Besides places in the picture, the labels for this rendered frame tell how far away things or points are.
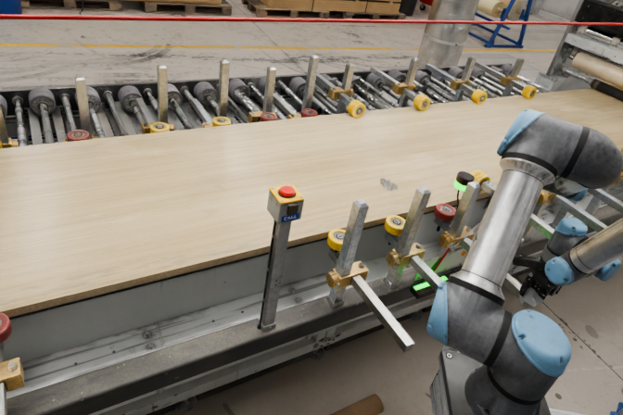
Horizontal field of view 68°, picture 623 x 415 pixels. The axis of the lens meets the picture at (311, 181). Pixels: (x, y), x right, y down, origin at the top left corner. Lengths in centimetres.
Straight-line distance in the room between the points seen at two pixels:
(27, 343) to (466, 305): 120
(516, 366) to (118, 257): 107
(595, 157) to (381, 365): 164
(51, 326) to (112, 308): 16
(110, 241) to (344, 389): 129
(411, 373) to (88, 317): 152
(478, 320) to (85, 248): 109
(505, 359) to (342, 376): 143
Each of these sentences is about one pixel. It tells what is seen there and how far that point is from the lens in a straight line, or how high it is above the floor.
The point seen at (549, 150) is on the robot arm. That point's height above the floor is 152.
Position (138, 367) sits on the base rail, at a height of 70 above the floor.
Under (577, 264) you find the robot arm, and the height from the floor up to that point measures 118.
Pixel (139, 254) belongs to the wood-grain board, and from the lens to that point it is 149.
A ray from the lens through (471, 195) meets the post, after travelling 173.
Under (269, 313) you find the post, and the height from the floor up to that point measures 78.
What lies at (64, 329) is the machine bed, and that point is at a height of 71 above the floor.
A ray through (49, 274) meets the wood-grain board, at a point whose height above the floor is 90.
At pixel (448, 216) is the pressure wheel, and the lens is 188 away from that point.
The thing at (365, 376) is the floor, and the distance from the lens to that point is 239.
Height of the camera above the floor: 191
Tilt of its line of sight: 33 degrees down
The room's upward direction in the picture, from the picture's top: 11 degrees clockwise
